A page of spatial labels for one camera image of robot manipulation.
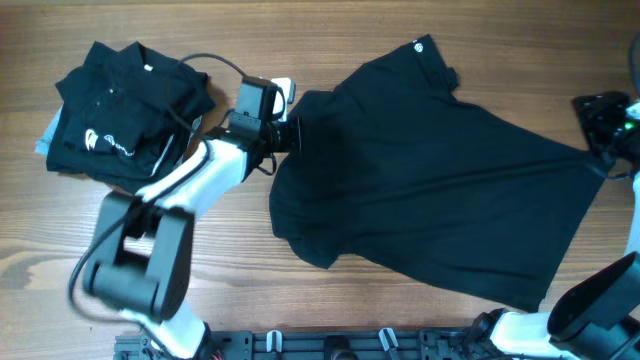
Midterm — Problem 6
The black t-shirt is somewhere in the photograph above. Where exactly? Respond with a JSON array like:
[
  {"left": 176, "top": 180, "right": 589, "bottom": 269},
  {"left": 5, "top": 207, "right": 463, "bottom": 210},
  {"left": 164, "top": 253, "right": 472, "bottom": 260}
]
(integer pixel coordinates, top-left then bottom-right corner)
[{"left": 269, "top": 36, "right": 603, "bottom": 312}]

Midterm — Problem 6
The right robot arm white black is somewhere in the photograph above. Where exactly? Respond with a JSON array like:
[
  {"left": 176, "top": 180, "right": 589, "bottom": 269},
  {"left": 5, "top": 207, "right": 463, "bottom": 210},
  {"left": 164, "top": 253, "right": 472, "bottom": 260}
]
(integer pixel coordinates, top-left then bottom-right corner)
[{"left": 461, "top": 91, "right": 639, "bottom": 359}]

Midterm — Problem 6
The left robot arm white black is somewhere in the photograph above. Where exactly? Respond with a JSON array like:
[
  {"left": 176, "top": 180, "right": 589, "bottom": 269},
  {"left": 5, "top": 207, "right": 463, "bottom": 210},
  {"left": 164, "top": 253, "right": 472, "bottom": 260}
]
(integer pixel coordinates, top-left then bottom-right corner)
[{"left": 73, "top": 76, "right": 301, "bottom": 359}]

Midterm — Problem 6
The stack of folded black clothes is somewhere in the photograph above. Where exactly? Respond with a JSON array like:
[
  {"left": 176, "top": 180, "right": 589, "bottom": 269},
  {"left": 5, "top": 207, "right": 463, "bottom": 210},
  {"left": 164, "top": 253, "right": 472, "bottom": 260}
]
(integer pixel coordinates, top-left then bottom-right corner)
[{"left": 46, "top": 42, "right": 215, "bottom": 193}]

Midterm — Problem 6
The light grey folded garment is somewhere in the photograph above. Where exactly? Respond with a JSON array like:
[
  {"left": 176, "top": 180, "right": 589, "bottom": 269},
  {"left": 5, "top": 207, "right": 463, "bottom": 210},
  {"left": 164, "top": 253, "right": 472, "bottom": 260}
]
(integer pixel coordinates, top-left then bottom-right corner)
[{"left": 34, "top": 107, "right": 63, "bottom": 156}]

